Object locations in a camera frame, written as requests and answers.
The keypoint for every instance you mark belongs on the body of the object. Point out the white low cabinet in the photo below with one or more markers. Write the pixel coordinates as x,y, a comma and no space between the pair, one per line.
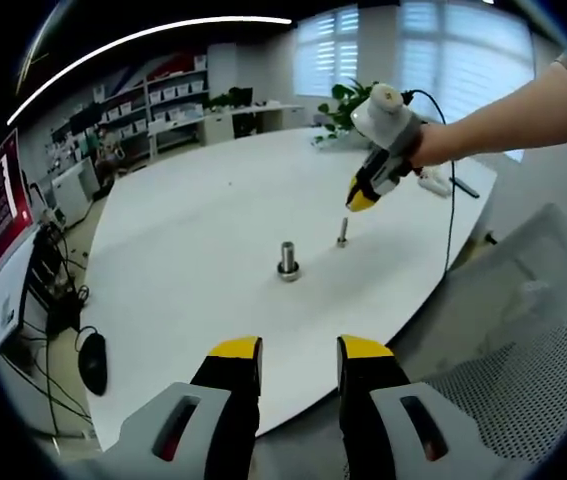
75,190

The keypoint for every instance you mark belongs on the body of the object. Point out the white handheld controller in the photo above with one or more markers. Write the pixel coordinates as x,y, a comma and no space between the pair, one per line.
430,177
440,189

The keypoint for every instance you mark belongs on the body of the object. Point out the small steel threaded stud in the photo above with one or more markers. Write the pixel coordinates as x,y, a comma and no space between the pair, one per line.
343,230

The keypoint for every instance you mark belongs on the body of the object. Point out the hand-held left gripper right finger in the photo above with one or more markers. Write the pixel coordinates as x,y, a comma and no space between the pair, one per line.
388,420

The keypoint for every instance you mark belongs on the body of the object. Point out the shelf with white bins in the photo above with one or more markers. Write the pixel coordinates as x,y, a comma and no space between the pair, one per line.
163,95

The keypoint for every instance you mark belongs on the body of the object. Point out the grey mesh office chair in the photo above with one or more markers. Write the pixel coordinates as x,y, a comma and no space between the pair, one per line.
513,320

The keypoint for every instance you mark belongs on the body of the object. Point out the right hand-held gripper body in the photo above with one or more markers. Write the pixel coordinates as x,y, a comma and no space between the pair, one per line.
388,120

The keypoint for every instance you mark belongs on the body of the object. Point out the monitor with red screen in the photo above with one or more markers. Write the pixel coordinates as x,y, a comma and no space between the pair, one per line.
0,210

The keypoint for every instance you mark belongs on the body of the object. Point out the black computer mouse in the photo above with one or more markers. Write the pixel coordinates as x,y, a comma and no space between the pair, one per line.
93,362

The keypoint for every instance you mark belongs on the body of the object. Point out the large steel threaded stud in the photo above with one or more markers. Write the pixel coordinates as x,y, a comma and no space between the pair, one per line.
288,257

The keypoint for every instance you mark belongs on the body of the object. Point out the long white counter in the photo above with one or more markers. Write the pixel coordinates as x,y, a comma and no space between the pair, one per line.
263,120

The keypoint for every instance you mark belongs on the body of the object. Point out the small black monitor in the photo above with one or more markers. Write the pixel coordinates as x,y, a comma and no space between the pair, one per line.
243,97

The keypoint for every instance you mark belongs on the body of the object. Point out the curved ceiling light strip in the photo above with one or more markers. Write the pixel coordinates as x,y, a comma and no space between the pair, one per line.
138,37

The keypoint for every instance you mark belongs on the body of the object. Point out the green potted plant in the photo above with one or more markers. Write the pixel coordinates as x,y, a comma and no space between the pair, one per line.
345,107

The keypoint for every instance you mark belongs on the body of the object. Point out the window with white blinds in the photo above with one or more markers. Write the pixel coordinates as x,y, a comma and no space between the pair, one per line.
463,60

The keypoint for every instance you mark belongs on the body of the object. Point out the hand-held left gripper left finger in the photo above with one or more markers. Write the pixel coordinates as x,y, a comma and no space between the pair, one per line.
203,420

